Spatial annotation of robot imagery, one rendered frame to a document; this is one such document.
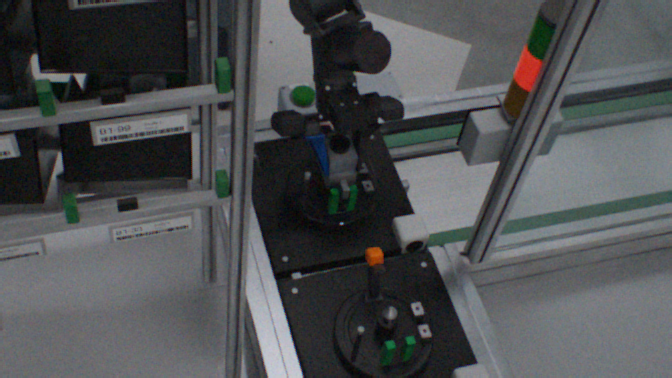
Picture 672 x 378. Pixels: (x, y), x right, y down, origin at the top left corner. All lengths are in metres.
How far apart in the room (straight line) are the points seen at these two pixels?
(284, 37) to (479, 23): 1.54
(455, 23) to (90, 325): 2.11
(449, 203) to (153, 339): 0.52
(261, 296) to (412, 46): 0.71
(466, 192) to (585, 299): 0.26
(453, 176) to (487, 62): 1.60
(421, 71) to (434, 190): 0.34
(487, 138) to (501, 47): 2.01
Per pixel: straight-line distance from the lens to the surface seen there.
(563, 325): 1.46
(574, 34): 1.01
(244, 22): 0.75
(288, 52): 1.73
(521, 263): 1.41
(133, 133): 0.82
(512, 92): 1.12
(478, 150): 1.16
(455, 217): 1.45
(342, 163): 1.27
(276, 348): 1.24
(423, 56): 1.77
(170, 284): 1.40
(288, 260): 1.29
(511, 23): 3.25
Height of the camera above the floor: 2.06
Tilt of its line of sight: 52 degrees down
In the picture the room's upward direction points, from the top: 11 degrees clockwise
